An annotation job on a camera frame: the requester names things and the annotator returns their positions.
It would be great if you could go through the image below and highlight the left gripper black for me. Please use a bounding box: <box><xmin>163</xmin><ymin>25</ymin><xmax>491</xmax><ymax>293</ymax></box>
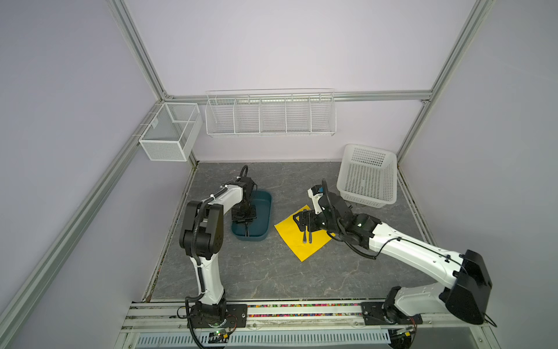
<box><xmin>232</xmin><ymin>201</ymin><xmax>257</xmax><ymax>225</ymax></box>

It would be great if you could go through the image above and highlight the yellow paper napkin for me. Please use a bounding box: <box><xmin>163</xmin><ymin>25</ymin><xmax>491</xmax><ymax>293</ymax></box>
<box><xmin>275</xmin><ymin>214</ymin><xmax>332</xmax><ymax>262</ymax></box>

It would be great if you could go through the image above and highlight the teal plastic tray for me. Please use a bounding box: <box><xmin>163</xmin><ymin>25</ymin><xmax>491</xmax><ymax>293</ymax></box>
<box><xmin>231</xmin><ymin>190</ymin><xmax>273</xmax><ymax>242</ymax></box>

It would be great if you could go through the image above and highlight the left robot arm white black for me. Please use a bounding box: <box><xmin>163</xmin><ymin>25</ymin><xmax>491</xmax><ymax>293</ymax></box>
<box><xmin>179</xmin><ymin>164</ymin><xmax>257</xmax><ymax>305</ymax></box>

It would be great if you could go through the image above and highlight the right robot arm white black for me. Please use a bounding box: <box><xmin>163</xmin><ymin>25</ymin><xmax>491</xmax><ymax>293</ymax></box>
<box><xmin>293</xmin><ymin>182</ymin><xmax>493</xmax><ymax>325</ymax></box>

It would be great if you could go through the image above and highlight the white plastic perforated basket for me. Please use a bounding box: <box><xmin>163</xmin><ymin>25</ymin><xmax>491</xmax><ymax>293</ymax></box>
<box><xmin>337</xmin><ymin>144</ymin><xmax>398</xmax><ymax>208</ymax></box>

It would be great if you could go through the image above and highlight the white vent grille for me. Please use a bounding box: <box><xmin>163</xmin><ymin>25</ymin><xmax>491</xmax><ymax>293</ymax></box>
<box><xmin>135</xmin><ymin>329</ymin><xmax>391</xmax><ymax>348</ymax></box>

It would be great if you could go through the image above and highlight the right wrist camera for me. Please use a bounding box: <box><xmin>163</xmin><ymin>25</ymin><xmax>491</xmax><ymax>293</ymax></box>
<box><xmin>307</xmin><ymin>185</ymin><xmax>323</xmax><ymax>215</ymax></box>

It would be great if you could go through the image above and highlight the white wire wall shelf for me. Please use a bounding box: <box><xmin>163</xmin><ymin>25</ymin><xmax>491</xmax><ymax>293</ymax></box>
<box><xmin>206</xmin><ymin>89</ymin><xmax>337</xmax><ymax>137</ymax></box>

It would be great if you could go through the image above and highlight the white mesh wall box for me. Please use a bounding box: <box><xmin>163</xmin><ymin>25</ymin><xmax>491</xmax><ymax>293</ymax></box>
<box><xmin>139</xmin><ymin>103</ymin><xmax>203</xmax><ymax>162</ymax></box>

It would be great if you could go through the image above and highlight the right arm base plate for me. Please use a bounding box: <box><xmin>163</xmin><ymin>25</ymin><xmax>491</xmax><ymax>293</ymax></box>
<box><xmin>360</xmin><ymin>302</ymin><xmax>423</xmax><ymax>326</ymax></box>

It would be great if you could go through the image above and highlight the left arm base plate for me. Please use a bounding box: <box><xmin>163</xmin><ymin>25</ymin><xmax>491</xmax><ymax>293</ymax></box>
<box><xmin>188</xmin><ymin>302</ymin><xmax>248</xmax><ymax>329</ymax></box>

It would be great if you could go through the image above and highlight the aluminium front rail frame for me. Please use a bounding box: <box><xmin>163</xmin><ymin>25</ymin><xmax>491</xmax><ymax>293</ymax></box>
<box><xmin>115</xmin><ymin>300</ymin><xmax>500</xmax><ymax>348</ymax></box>

